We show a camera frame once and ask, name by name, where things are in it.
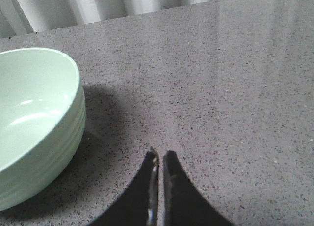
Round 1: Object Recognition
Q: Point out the green ribbed bowl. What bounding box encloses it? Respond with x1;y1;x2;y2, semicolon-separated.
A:
0;48;86;210

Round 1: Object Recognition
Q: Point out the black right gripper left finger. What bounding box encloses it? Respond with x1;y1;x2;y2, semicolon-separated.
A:
89;148;159;226

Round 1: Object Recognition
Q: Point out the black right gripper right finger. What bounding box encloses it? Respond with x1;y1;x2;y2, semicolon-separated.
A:
163;151;233;226

